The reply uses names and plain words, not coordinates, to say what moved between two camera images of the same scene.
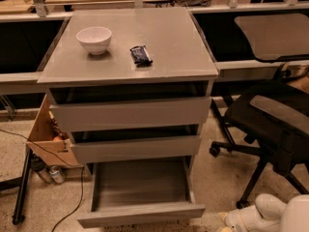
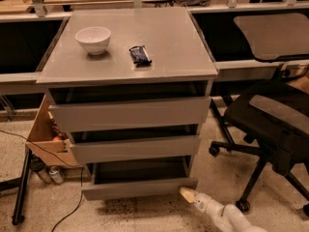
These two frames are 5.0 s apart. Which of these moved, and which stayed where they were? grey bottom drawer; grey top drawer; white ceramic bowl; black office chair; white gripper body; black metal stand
Moved: grey bottom drawer; white gripper body
Stayed: black office chair; grey top drawer; white ceramic bowl; black metal stand
